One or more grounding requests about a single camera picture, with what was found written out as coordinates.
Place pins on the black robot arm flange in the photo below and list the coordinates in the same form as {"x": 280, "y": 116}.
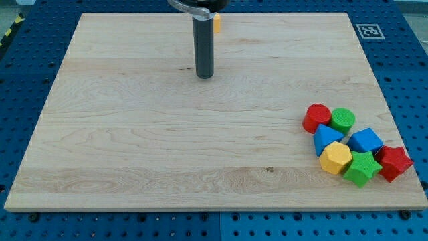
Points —
{"x": 203, "y": 9}

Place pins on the light wooden board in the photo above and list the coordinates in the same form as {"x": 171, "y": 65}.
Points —
{"x": 129, "y": 127}

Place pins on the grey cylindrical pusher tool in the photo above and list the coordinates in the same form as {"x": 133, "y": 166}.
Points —
{"x": 203, "y": 45}

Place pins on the yellow wooden block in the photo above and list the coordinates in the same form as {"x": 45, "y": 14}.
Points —
{"x": 217, "y": 23}

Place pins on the red cylinder block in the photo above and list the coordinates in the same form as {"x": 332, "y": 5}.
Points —
{"x": 316, "y": 115}

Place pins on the blue triangular prism block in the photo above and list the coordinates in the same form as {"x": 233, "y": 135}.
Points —
{"x": 324, "y": 136}

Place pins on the yellow hexagon block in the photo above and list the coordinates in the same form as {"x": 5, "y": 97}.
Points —
{"x": 335, "y": 158}

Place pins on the green cylinder block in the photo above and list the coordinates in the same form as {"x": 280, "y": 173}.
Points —
{"x": 342, "y": 120}

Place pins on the blue cube block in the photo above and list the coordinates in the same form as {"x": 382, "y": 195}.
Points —
{"x": 365, "y": 140}

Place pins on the green star block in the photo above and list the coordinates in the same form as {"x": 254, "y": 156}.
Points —
{"x": 362, "y": 169}

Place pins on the white fiducial marker tag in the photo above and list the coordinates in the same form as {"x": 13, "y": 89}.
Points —
{"x": 369, "y": 31}

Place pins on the red star block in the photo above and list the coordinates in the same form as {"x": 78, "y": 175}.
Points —
{"x": 394, "y": 162}

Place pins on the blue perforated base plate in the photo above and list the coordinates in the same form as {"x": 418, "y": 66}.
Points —
{"x": 30, "y": 63}

